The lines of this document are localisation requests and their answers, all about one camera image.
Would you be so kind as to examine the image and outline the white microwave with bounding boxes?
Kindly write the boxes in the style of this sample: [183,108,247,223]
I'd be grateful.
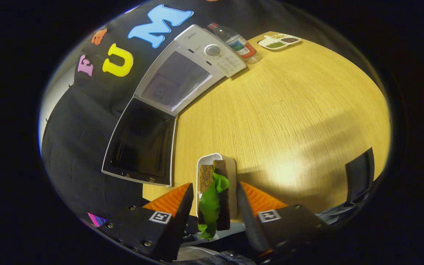
[102,24,247,187]

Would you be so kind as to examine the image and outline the black chair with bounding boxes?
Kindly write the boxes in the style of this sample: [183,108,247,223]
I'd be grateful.
[345,147,375,205]

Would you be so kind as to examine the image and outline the sandwich with green lettuce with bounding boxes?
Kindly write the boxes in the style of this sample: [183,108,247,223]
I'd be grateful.
[197,159,232,240]

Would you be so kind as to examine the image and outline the white divided dish of beans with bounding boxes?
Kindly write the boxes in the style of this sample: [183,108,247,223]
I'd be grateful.
[258,33,301,51]

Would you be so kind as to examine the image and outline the white rectangular tray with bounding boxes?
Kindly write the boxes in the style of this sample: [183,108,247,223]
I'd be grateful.
[196,153,238,219]

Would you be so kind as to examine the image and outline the clear plastic bottle red label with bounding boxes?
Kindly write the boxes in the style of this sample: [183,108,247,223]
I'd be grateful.
[208,22,262,65]

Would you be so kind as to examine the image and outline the pink packet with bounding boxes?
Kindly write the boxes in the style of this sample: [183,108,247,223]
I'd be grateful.
[88,212,107,227]

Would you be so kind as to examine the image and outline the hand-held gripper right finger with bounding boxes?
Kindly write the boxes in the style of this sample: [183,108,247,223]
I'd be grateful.
[236,180,330,260]

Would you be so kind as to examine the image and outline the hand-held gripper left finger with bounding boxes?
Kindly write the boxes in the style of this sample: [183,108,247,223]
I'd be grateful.
[98,182,195,262]

